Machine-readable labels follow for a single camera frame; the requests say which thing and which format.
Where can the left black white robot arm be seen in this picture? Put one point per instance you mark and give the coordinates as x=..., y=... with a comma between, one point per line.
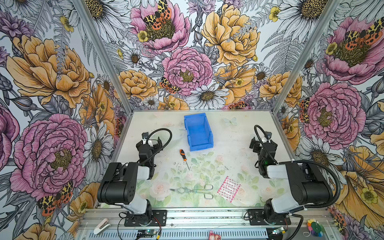
x=118, y=186

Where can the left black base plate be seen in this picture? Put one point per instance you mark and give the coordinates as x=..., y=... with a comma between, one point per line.
x=154, y=218

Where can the blue plastic storage bin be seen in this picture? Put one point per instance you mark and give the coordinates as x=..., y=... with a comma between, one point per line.
x=199, y=133

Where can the small pink red object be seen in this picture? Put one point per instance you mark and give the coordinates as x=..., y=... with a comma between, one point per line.
x=213, y=236

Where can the green circuit board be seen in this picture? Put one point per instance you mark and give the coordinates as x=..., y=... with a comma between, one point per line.
x=148, y=234

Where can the pink patterned blister sheet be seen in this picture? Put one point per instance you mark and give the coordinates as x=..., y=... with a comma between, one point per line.
x=229, y=189

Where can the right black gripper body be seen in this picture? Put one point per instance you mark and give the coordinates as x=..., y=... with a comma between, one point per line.
x=256, y=143

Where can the orange black handled screwdriver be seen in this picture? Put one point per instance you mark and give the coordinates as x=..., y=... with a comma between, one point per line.
x=182, y=153

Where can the white clip object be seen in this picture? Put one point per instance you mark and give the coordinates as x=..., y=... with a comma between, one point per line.
x=102, y=226

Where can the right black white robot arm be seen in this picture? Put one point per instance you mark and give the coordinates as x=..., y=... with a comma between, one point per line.
x=308, y=189

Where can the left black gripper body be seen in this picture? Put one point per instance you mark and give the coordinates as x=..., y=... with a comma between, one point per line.
x=145, y=141

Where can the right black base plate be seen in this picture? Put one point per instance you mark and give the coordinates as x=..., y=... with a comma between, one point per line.
x=259, y=217

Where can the colourful round toy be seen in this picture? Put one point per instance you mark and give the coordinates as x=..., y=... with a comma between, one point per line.
x=315, y=229

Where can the aluminium front rail frame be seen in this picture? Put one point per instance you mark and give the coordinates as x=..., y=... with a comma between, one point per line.
x=196, y=223

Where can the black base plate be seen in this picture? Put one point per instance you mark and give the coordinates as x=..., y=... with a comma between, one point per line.
x=154, y=218
x=259, y=217

